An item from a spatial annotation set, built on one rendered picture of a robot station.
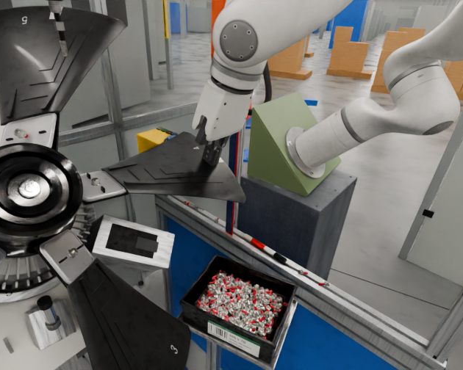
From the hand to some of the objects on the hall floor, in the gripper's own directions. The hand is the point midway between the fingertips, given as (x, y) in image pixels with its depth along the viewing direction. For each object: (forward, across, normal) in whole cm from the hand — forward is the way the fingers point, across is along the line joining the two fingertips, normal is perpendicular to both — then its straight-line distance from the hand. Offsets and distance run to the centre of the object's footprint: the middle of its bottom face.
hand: (212, 153), depth 59 cm
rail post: (+123, +15, +2) cm, 124 cm away
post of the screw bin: (+110, -3, -40) cm, 117 cm away
